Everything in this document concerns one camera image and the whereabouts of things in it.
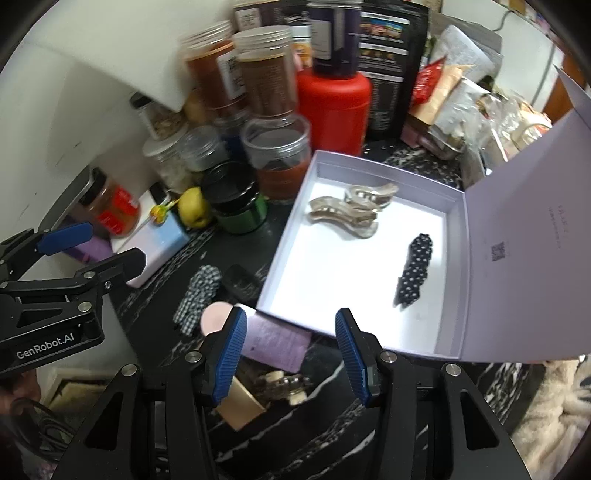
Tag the lavender box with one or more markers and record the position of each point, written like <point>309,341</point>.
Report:
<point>369,286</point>

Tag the glass jar with oats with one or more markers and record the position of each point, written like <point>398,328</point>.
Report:
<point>159,117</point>

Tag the black printed pouch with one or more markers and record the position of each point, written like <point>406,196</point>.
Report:
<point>392,69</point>

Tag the red label jar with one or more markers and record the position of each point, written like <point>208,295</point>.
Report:
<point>113,207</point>

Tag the pink round compact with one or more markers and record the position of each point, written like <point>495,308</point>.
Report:
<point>214,318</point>

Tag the yellow pear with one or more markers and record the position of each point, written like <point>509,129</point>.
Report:
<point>195,207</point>

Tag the dark jar with label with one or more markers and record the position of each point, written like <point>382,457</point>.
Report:
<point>263,14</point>

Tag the beige snack packet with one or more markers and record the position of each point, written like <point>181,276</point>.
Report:
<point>443,106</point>

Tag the yellow green lollipop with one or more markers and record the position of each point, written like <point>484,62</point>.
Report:
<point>160,211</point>

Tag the small orange label jar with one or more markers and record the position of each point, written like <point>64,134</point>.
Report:
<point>302,48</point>

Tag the kraft paper box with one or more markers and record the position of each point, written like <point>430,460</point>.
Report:
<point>242,406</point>

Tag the red bottle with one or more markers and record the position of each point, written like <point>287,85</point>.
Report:
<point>334,110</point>

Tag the jar with orange brown powder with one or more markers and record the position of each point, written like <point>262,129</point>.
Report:
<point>210,69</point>

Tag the clear jar with grey lid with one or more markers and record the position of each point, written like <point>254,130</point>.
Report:
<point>201,147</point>

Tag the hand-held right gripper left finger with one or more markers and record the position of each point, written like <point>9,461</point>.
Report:
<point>228,355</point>

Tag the green jar with black lid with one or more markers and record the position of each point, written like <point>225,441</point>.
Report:
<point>235,203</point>

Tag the gold decorated hair clip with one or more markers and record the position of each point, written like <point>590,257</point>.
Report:
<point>281,386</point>

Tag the small beige hair claw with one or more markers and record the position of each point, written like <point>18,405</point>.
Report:
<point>371,194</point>

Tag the dark purple bottle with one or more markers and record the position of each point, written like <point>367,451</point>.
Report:
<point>334,37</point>

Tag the purple packet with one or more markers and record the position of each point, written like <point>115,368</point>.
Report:
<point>92,249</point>

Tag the black polka dot hair clip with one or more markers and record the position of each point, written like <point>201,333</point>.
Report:
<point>415,267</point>

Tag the large beige hair claw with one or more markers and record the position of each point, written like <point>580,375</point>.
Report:
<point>344,221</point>

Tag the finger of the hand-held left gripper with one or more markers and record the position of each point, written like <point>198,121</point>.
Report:
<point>115,266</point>
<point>64,236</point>

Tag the red snack packet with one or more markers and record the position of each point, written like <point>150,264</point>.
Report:
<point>427,83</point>

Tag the light blue box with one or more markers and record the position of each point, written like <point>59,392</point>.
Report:
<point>159,249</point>

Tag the cream fluffy cloth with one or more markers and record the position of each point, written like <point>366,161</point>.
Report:
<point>554,415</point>

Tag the blue jar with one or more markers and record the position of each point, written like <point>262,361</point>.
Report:
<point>233,136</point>

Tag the white lid jar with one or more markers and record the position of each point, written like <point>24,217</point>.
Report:
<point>166,161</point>

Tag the gingham hair clip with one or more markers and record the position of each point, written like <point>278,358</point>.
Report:
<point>198,295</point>

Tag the tall jar with brown powder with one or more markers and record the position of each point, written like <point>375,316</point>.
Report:
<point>268,78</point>

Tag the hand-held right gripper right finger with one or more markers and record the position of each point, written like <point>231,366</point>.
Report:
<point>353,355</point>

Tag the small black case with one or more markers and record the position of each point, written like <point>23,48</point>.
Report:
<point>240,282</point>

